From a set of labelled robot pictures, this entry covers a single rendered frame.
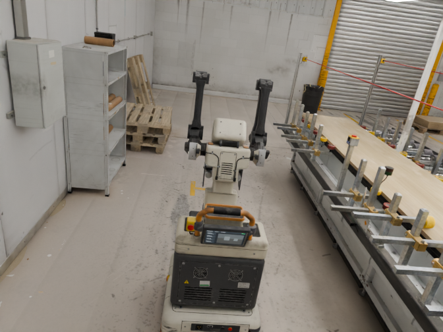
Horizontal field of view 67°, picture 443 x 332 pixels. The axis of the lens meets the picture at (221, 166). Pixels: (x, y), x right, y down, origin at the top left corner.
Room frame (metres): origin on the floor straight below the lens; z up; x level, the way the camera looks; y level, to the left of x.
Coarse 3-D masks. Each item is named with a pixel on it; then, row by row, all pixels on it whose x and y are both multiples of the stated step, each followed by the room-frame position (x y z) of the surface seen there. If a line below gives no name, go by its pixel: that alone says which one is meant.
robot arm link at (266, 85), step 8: (264, 80) 2.26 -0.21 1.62; (264, 88) 2.20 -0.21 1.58; (264, 96) 2.19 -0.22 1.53; (264, 104) 2.18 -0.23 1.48; (264, 112) 2.17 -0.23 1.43; (264, 120) 2.17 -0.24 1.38; (256, 128) 2.16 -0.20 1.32; (264, 128) 2.16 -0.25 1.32; (264, 136) 2.16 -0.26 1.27; (264, 144) 2.14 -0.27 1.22
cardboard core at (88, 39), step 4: (84, 36) 3.74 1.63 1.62; (88, 36) 3.75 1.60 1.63; (84, 40) 3.72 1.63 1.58; (88, 40) 3.73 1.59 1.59; (92, 40) 3.73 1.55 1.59; (96, 40) 3.74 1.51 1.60; (100, 40) 3.74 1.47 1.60; (104, 40) 3.75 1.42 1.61; (108, 40) 3.76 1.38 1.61; (112, 40) 3.76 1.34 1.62; (92, 44) 3.76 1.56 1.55; (96, 44) 3.75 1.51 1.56; (100, 44) 3.75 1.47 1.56; (104, 44) 3.75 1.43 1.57; (108, 44) 3.75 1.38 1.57; (112, 44) 3.75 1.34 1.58
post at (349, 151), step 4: (348, 148) 2.66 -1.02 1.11; (352, 148) 2.64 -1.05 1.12; (348, 152) 2.64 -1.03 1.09; (352, 152) 2.64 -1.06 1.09; (348, 156) 2.64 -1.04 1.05; (344, 160) 2.67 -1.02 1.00; (348, 160) 2.64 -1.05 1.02; (344, 164) 2.65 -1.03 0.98; (348, 164) 2.64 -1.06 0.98; (344, 168) 2.64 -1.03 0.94; (344, 172) 2.64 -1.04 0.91; (340, 176) 2.66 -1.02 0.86; (344, 176) 2.64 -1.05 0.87; (340, 180) 2.64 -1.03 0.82; (340, 184) 2.64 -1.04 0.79; (336, 188) 2.66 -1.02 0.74; (340, 188) 2.64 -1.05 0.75
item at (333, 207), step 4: (332, 208) 2.07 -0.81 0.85; (336, 208) 2.07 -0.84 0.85; (340, 208) 2.07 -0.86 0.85; (344, 208) 2.08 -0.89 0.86; (348, 208) 2.08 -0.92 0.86; (352, 208) 2.09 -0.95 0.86; (356, 208) 2.09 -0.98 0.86; (360, 208) 2.10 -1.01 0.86; (364, 208) 2.11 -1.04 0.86; (364, 212) 2.09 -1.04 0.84; (368, 212) 2.09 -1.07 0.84; (380, 212) 2.10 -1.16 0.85
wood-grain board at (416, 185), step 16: (336, 128) 4.12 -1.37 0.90; (352, 128) 4.24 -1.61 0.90; (336, 144) 3.44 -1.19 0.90; (368, 144) 3.61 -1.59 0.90; (384, 144) 3.70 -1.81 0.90; (352, 160) 3.00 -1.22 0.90; (368, 160) 3.06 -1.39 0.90; (384, 160) 3.13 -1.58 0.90; (400, 160) 3.19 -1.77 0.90; (368, 176) 2.64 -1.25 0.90; (384, 176) 2.69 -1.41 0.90; (400, 176) 2.75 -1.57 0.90; (416, 176) 2.80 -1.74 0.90; (432, 176) 2.86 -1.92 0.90; (384, 192) 2.34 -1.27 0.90; (400, 192) 2.38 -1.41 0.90; (416, 192) 2.43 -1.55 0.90; (432, 192) 2.47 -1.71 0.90; (400, 208) 2.11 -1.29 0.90; (416, 208) 2.14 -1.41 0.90; (432, 208) 2.18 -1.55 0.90
